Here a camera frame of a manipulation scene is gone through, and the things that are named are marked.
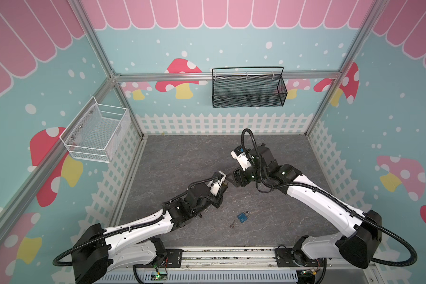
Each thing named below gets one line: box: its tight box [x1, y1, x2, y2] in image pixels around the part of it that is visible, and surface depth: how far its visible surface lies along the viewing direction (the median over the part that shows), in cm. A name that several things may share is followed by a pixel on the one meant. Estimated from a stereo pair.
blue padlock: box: [237, 210, 250, 224], surface depth 87 cm
